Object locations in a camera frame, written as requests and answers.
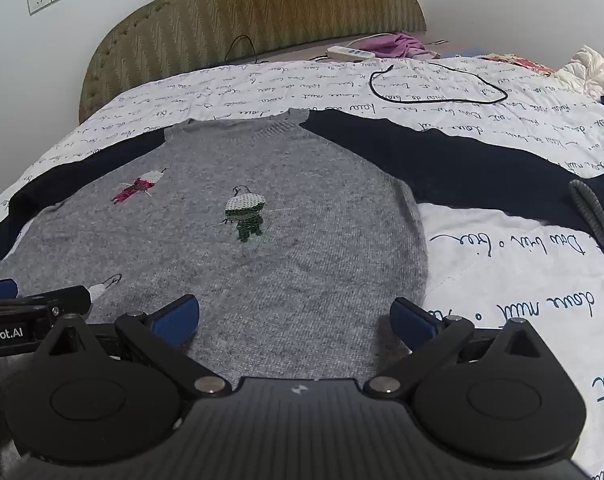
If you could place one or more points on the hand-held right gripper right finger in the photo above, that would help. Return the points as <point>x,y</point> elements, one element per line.
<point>411,322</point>

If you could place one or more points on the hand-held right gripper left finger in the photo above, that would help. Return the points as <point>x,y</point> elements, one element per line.
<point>178,317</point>

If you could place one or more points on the grey sweater with navy sleeves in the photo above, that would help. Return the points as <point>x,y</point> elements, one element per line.
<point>307,240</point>

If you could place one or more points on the white quilt with script print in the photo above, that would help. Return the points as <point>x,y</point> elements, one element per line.
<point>506,270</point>

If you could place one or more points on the purple cloth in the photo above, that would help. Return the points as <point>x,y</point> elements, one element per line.
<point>396,42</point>

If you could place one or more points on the floral cloth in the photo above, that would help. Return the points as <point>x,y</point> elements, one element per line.
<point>526,64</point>

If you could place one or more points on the mauve bed sheet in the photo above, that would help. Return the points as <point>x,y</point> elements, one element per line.
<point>302,49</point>

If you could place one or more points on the white padded garment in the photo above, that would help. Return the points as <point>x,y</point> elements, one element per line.
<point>586,67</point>

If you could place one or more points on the olive upholstered headboard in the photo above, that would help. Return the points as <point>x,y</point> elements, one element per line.
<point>262,5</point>

